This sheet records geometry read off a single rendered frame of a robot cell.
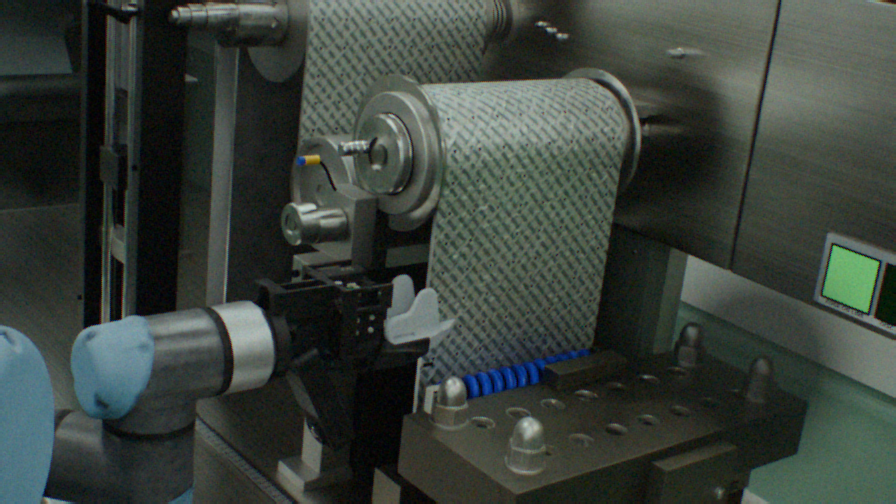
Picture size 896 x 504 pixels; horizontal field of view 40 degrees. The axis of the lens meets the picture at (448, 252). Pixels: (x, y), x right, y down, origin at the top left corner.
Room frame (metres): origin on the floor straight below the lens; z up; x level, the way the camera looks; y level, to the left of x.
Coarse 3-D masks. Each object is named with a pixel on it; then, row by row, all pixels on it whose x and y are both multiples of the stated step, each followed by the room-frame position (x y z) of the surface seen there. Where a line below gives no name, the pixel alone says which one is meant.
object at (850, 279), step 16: (832, 256) 1.12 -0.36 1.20; (848, 256) 1.11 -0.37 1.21; (832, 272) 1.12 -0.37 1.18; (848, 272) 1.11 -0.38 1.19; (864, 272) 1.09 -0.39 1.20; (832, 288) 1.12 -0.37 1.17; (848, 288) 1.10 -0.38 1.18; (864, 288) 1.09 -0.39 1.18; (848, 304) 1.10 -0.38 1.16; (864, 304) 1.09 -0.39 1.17
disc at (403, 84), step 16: (384, 80) 1.15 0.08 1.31; (400, 80) 1.13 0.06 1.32; (368, 96) 1.17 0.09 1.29; (416, 96) 1.11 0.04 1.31; (432, 112) 1.09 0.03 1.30; (432, 128) 1.09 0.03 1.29; (432, 144) 1.09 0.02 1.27; (432, 176) 1.08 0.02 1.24; (432, 192) 1.08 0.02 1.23; (416, 208) 1.10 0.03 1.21; (432, 208) 1.08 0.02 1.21; (384, 224) 1.14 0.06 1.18; (400, 224) 1.11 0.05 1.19; (416, 224) 1.10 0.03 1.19
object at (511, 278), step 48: (432, 240) 1.09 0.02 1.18; (480, 240) 1.12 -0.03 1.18; (528, 240) 1.16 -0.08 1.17; (576, 240) 1.20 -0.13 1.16; (432, 288) 1.09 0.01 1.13; (480, 288) 1.13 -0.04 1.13; (528, 288) 1.17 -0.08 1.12; (576, 288) 1.21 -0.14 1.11; (480, 336) 1.13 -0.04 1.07; (528, 336) 1.17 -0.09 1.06; (576, 336) 1.22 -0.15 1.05; (432, 384) 1.10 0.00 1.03
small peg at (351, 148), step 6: (342, 144) 1.11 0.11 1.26; (348, 144) 1.11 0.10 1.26; (354, 144) 1.12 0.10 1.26; (360, 144) 1.12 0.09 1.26; (366, 144) 1.13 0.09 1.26; (342, 150) 1.11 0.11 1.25; (348, 150) 1.11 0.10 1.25; (354, 150) 1.12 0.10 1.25; (360, 150) 1.12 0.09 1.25; (366, 150) 1.12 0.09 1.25; (342, 156) 1.11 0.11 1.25
